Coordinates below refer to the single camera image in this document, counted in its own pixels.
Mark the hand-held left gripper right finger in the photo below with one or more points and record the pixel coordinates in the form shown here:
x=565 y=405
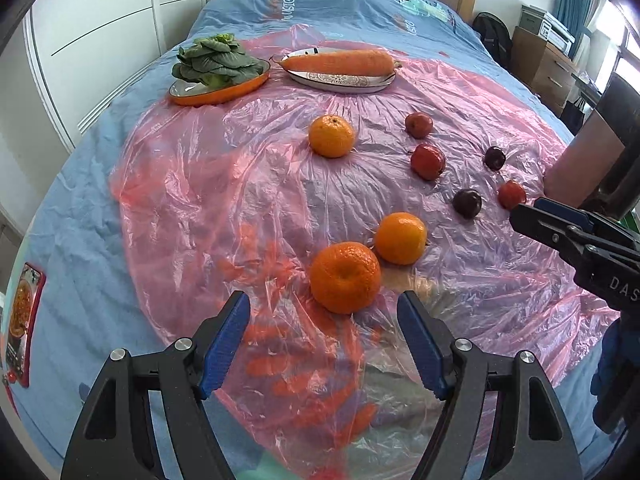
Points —
x=422 y=340

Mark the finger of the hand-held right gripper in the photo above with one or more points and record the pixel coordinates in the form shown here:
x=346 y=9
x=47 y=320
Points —
x=565 y=211
x=545 y=227

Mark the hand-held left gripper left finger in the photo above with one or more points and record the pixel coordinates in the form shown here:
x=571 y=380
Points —
x=225 y=340

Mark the small red fruit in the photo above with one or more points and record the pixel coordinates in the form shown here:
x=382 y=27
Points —
x=419 y=124
x=511 y=194

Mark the dark purple plum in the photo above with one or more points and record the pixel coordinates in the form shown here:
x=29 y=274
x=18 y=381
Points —
x=494 y=158
x=467 y=203

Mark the textured orange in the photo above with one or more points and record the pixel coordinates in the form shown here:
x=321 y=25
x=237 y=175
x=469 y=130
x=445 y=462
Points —
x=345 y=277

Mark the smooth orange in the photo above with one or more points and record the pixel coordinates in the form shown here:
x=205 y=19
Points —
x=401 y=238

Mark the large red fruit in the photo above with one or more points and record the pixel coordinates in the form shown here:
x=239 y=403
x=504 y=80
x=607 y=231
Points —
x=428 y=161

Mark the round orange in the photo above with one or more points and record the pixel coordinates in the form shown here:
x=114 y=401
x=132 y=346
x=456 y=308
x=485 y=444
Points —
x=331 y=136

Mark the person's right hand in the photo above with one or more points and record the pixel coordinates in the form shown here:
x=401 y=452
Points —
x=622 y=370

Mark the dark tote bag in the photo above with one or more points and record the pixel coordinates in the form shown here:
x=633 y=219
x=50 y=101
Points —
x=577 y=110

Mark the grey chair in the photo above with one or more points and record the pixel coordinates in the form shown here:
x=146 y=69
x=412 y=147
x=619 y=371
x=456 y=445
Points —
x=620 y=110

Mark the wooden dresser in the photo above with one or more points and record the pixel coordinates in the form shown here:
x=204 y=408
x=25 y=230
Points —
x=542 y=67

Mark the pink plastic sheet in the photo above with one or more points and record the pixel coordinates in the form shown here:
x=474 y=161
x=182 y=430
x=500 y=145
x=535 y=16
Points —
x=200 y=185

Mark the black backpack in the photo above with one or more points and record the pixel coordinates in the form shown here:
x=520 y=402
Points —
x=492 y=40

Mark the white printer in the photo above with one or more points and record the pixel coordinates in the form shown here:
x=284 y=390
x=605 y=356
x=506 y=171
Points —
x=545 y=25

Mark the blue printed bedsheet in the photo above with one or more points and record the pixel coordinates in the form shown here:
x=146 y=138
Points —
x=75 y=210

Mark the red snack packet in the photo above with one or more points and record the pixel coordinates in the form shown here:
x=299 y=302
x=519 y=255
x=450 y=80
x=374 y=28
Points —
x=22 y=320

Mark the teal window curtain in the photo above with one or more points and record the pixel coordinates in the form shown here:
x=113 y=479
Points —
x=575 y=5

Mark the orange oval dish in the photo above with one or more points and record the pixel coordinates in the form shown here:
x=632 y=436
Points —
x=220 y=92

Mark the oval patterned plate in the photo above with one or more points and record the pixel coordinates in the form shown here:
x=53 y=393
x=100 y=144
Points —
x=340 y=82

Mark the carrot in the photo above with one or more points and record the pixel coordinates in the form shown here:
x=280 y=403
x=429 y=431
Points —
x=335 y=62

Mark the green bok choy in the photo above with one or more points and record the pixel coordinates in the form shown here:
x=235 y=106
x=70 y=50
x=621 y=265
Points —
x=215 y=62

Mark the white wardrobe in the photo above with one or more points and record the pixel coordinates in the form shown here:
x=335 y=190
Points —
x=100 y=10

